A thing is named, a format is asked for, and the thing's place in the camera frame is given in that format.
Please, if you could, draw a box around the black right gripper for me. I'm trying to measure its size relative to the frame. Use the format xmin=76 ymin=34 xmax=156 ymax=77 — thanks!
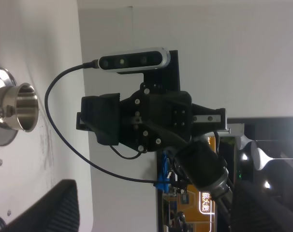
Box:
xmin=76 ymin=86 xmax=226 ymax=153

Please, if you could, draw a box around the black right camera cable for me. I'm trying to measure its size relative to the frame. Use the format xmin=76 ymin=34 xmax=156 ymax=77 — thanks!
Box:
xmin=45 ymin=60 xmax=161 ymax=186

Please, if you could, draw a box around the grey monitor stand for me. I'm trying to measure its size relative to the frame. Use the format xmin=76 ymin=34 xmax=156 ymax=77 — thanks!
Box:
xmin=224 ymin=124 xmax=275 ymax=171

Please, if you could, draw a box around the far steel saucer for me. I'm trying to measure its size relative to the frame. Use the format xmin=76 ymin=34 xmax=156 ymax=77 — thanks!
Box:
xmin=0 ymin=67 xmax=18 ymax=147

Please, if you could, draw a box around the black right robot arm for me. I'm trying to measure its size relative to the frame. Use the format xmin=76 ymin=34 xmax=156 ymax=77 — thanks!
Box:
xmin=76 ymin=87 xmax=229 ymax=201

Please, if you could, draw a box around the far steel teacup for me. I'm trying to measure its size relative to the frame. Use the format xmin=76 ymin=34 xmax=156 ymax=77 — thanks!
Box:
xmin=2 ymin=83 xmax=39 ymax=132

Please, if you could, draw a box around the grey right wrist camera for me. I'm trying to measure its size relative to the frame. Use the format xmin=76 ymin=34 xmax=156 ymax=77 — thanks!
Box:
xmin=98 ymin=47 xmax=171 ymax=73

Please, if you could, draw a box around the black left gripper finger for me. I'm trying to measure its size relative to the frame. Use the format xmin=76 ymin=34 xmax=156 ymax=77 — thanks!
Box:
xmin=5 ymin=179 xmax=79 ymax=232

